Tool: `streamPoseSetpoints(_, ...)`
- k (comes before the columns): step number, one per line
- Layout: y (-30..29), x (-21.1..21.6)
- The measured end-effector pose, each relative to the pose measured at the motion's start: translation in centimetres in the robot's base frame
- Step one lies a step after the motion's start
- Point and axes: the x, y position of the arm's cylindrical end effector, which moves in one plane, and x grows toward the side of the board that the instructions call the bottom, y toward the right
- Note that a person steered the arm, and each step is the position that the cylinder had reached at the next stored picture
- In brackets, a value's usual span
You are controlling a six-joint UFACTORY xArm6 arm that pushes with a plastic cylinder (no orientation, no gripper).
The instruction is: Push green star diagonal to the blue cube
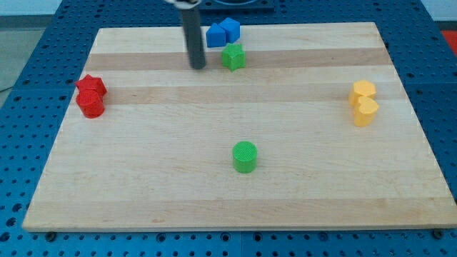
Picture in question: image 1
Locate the yellow heart block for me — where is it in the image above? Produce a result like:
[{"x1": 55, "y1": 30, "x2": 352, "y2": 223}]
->
[{"x1": 353, "y1": 96, "x2": 379, "y2": 127}]

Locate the white tool holder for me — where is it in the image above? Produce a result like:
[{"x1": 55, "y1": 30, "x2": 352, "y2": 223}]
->
[{"x1": 164, "y1": 0, "x2": 201, "y2": 7}]

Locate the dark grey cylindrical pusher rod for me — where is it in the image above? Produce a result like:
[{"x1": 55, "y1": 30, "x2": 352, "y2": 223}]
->
[{"x1": 180, "y1": 5, "x2": 206, "y2": 70}]

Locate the yellow hexagon block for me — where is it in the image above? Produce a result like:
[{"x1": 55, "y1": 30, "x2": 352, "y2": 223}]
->
[{"x1": 348, "y1": 80, "x2": 376, "y2": 106}]

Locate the blue cube block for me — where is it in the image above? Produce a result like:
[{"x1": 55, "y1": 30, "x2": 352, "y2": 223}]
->
[{"x1": 219, "y1": 17, "x2": 241, "y2": 44}]

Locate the blue triangular block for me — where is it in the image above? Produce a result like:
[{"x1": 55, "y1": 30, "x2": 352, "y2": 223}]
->
[{"x1": 206, "y1": 23, "x2": 226, "y2": 48}]

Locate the green star block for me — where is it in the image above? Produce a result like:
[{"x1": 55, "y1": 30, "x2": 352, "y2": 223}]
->
[{"x1": 221, "y1": 44, "x2": 246, "y2": 71}]

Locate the red star block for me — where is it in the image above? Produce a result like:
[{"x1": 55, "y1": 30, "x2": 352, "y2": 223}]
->
[{"x1": 75, "y1": 74, "x2": 107, "y2": 97}]

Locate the red cylinder block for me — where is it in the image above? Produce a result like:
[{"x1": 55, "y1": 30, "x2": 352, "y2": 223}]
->
[{"x1": 76, "y1": 90, "x2": 104, "y2": 119}]

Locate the green cylinder block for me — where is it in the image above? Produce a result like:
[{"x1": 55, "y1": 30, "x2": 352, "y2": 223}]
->
[{"x1": 232, "y1": 141, "x2": 258, "y2": 173}]

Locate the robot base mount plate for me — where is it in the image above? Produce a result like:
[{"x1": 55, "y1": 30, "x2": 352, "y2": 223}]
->
[{"x1": 199, "y1": 0, "x2": 276, "y2": 11}]

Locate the light wooden board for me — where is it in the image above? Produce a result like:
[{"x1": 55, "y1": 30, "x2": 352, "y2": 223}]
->
[{"x1": 22, "y1": 22, "x2": 456, "y2": 232}]

